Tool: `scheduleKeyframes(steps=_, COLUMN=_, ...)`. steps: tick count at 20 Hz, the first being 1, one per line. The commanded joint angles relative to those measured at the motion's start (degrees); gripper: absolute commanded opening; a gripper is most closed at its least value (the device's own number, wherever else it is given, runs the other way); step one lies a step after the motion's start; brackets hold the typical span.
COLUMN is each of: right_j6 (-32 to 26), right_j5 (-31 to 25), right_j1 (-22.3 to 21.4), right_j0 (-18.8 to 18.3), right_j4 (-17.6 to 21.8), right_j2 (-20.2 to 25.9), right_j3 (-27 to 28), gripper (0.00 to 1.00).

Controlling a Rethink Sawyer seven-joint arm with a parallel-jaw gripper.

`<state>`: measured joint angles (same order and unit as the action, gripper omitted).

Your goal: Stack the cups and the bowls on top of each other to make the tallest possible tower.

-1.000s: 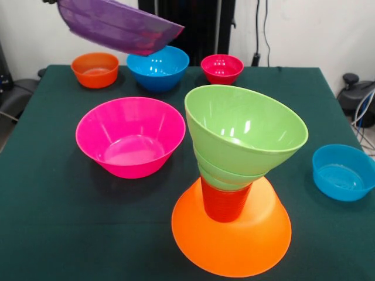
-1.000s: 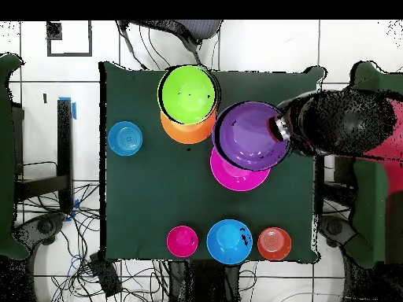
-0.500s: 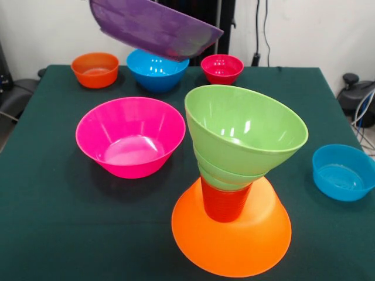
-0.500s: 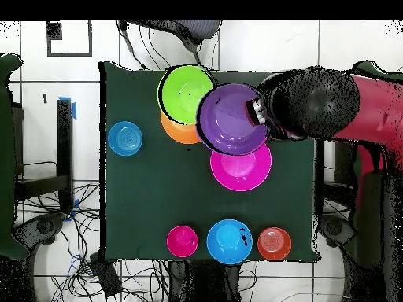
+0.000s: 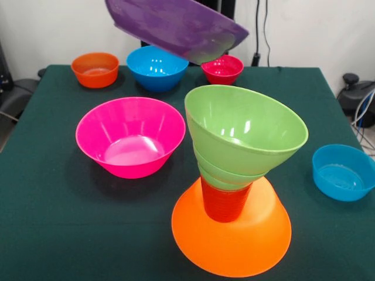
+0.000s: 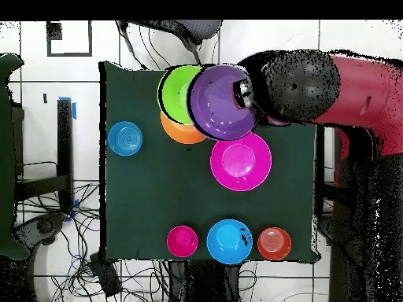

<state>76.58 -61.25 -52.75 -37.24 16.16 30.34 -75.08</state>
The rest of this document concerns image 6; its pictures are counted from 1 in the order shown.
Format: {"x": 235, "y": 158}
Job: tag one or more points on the black metal frame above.
{"x": 64, "y": 141}

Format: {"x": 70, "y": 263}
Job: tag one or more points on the black power strip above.
{"x": 105, "y": 273}

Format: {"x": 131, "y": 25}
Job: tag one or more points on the purple bowl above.
{"x": 214, "y": 107}

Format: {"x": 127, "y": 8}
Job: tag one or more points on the large orange bowl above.
{"x": 181, "y": 133}

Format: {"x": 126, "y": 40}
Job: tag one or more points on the small crimson bowl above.
{"x": 182, "y": 241}

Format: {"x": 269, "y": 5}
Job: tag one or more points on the large green bowl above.
{"x": 174, "y": 94}

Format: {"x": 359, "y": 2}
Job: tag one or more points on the green cloth on side table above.
{"x": 6, "y": 157}

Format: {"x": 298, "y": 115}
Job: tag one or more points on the black chair base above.
{"x": 44, "y": 226}

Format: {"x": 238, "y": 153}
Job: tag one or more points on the dark green tablecloth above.
{"x": 141, "y": 188}

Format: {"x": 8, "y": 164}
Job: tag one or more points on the orange cup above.
{"x": 274, "y": 243}

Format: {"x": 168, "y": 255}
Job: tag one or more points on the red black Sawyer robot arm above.
{"x": 346, "y": 91}

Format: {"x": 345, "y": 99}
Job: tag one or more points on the large pink bowl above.
{"x": 241, "y": 162}

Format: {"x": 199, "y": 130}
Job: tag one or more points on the blue bowl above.
{"x": 228, "y": 240}

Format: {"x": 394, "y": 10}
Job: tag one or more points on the blue cup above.
{"x": 125, "y": 138}

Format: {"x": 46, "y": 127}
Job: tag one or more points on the grey office chair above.
{"x": 198, "y": 28}

